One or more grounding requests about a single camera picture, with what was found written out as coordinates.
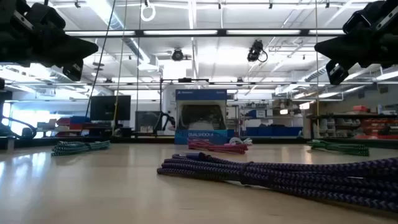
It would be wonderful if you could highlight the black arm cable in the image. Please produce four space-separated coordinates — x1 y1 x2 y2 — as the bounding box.
0 114 37 140

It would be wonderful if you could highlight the black overhead camera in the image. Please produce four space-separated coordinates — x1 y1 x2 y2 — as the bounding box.
247 39 269 63

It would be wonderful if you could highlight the purple braided USB-C cable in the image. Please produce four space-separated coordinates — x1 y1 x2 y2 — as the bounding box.
156 151 398 213

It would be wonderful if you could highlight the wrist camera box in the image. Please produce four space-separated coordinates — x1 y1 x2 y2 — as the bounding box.
325 58 350 86
62 58 85 82

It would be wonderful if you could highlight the black monitor screen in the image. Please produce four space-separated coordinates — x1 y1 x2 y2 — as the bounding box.
90 95 132 122

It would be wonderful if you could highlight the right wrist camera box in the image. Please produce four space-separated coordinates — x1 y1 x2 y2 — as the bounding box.
325 58 350 86

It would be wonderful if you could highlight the yellow hanging rope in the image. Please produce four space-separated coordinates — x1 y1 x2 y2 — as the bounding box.
113 0 129 126

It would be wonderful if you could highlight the blue DualShock controller box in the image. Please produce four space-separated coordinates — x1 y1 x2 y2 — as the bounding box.
174 88 229 146

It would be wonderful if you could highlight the black aluminium rig frame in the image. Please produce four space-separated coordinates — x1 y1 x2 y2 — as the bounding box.
0 28 398 149

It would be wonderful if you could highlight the row of blue bins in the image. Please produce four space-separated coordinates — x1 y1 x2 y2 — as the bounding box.
244 125 303 138

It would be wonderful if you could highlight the white cable loop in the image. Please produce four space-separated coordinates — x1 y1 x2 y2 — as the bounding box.
140 0 157 23

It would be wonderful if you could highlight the black hanging cable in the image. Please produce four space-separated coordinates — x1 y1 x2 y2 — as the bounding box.
85 0 117 121

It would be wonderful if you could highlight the white light strip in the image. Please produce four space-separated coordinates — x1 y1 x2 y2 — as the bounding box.
65 30 136 36
226 29 302 35
308 29 346 35
143 29 218 36

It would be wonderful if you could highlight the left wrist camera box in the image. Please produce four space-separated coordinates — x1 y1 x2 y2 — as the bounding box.
62 58 85 82

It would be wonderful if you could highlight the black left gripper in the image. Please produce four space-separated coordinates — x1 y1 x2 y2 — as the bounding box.
0 0 99 68

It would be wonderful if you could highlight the white braided USB-C cable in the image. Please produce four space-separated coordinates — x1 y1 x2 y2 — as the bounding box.
229 136 254 146

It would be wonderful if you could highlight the round black ceiling fixture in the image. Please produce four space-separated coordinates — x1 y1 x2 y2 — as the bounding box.
171 48 185 62

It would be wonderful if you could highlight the teal braided USB-C cable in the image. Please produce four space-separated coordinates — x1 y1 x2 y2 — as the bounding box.
50 140 111 157

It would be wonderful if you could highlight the green braided USB-C cable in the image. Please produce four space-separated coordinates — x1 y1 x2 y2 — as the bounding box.
307 139 370 157

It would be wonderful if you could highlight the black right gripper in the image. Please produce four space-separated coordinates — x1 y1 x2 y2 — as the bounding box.
313 0 398 68

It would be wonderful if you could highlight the thin hanging cord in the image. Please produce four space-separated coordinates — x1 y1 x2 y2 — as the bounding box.
314 0 320 125

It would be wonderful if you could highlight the red and blue bin stack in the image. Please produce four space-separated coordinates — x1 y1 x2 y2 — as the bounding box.
36 116 113 138

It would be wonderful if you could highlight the shelf with red bins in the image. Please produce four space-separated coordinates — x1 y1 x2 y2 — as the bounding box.
306 105 398 141

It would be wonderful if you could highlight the pink braided USB-C cable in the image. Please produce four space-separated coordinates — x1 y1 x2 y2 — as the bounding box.
187 138 249 156

